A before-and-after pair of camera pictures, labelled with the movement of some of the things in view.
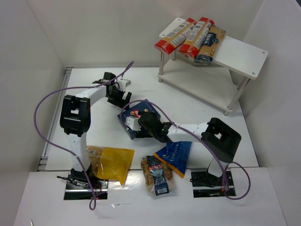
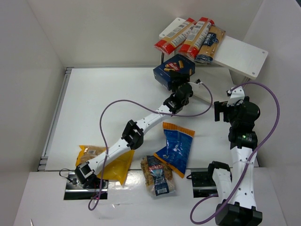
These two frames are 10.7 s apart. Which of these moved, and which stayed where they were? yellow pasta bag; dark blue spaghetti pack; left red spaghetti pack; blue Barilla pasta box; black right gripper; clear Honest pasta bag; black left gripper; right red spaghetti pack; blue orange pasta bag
Moved: blue Barilla pasta box; black left gripper; black right gripper
Stayed: yellow pasta bag; left red spaghetti pack; clear Honest pasta bag; right red spaghetti pack; dark blue spaghetti pack; blue orange pasta bag
